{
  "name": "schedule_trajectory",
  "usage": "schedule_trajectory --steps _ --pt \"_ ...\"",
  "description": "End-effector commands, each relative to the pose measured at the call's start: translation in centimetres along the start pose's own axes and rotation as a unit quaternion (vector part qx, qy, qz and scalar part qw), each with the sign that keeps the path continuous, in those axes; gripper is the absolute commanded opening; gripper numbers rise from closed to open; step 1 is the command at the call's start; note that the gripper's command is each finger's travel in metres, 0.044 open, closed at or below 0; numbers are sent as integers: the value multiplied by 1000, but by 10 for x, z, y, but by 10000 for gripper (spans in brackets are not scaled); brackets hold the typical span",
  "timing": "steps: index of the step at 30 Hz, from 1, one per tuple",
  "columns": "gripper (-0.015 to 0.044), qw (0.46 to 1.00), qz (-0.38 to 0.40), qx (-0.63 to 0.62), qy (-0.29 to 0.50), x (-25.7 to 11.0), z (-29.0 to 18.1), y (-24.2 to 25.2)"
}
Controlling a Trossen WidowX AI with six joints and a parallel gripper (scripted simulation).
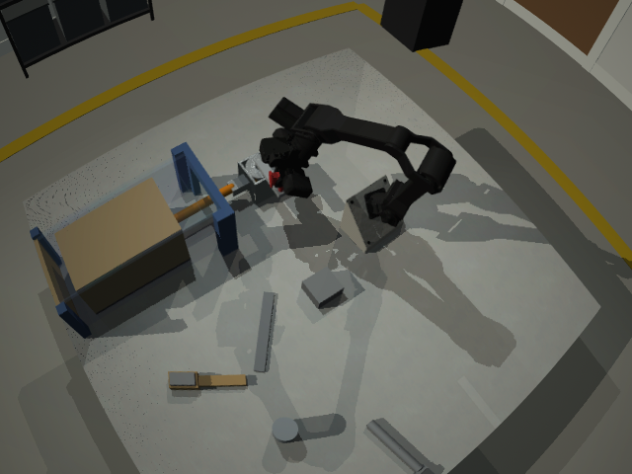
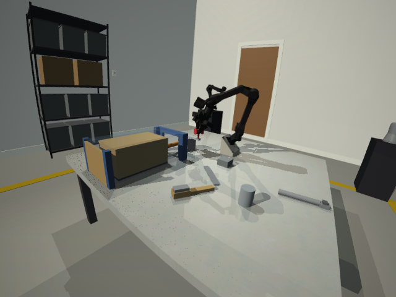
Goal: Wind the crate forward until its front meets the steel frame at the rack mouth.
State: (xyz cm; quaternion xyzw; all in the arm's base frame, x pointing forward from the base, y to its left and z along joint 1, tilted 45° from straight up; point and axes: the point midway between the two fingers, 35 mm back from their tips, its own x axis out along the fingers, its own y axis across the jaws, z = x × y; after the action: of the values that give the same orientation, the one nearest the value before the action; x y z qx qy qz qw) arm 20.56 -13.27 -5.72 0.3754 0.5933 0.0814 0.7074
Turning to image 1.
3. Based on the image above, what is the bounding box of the clear-panelled guard cubby with blue frame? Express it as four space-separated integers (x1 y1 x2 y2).
30 145 232 339

